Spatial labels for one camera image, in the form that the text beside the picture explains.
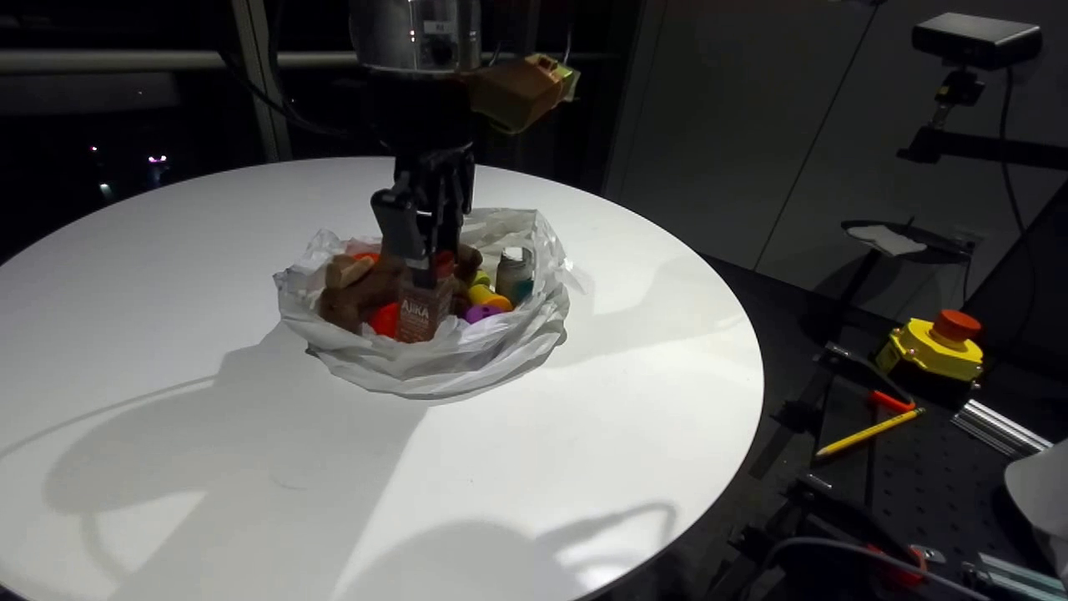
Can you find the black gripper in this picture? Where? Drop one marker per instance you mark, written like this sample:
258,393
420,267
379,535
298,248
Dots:
424,125

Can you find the spice jar orange lid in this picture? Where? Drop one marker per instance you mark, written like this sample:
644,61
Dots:
424,300

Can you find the brown plush toy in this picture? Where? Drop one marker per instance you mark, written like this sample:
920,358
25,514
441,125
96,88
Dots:
360,284

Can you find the yellow cup orange lid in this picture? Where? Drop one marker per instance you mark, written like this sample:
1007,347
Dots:
486,297

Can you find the white lid pill bottle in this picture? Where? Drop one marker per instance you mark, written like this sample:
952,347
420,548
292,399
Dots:
516,275

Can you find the purple toy cup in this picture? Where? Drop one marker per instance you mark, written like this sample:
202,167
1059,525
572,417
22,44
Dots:
477,317

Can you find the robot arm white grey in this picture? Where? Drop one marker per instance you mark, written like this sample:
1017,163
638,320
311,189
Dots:
420,54

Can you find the white plastic bag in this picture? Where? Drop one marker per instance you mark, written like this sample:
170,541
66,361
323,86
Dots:
461,356

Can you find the small red toy cup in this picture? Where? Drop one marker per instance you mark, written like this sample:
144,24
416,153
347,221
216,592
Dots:
389,320

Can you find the yellow emergency stop button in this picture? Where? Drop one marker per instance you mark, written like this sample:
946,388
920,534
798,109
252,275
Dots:
942,347

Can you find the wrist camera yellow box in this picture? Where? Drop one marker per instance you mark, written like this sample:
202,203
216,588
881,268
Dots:
521,91

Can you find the grey window frame post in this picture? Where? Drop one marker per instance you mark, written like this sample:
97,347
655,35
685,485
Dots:
255,58

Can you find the grey horizontal rail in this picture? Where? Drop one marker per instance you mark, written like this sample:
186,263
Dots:
139,61

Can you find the black camera on mount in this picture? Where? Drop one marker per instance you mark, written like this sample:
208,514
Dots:
981,42

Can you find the aluminium rail piece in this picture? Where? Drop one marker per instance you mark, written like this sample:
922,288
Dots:
999,433

